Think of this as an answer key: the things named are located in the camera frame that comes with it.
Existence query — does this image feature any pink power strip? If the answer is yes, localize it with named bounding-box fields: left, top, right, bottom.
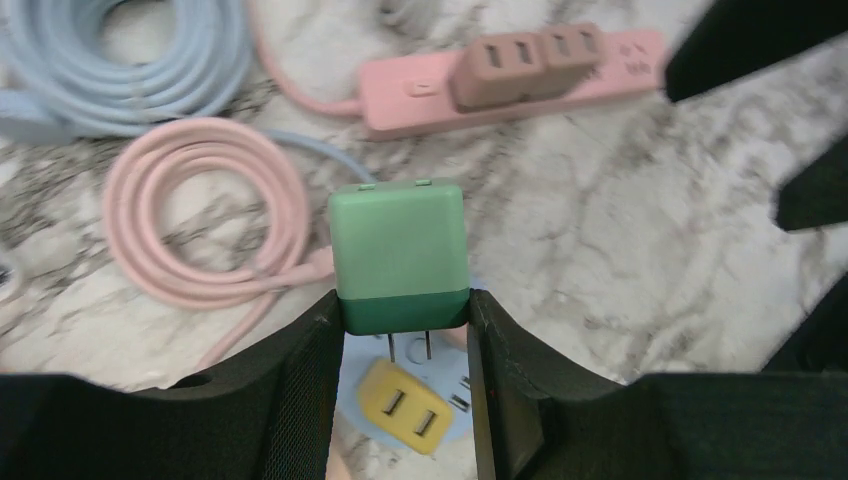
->
left=359, top=23, right=665, bottom=141

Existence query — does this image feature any pink coiled cable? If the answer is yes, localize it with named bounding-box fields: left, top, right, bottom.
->
left=102, top=117, right=336, bottom=372

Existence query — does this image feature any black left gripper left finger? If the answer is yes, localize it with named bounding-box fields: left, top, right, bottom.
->
left=1, top=293, right=344, bottom=479

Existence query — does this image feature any green charger cube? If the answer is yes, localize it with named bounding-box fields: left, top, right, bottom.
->
left=328, top=179, right=471, bottom=336

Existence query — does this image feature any brown-pink charger cube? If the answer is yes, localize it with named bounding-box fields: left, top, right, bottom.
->
left=534, top=23, right=606, bottom=96

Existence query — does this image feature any blue round power socket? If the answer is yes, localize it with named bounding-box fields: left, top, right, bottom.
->
left=337, top=129, right=488, bottom=455

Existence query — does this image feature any pink charger cube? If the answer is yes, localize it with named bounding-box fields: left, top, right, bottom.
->
left=448, top=32, right=545, bottom=111

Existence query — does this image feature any blue coiled cable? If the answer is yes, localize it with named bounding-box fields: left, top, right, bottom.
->
left=0, top=0, right=254, bottom=146

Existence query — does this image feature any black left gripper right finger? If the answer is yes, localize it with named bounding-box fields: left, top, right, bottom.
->
left=468, top=290, right=847, bottom=479

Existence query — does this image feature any yellow charger cube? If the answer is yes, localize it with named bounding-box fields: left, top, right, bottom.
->
left=357, top=358, right=454, bottom=455

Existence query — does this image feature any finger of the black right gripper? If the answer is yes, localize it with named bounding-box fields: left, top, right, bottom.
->
left=775, top=136, right=847, bottom=231
left=664, top=0, right=847, bottom=102

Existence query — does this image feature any pink strip cable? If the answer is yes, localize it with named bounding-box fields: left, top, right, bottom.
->
left=246, top=0, right=364, bottom=121

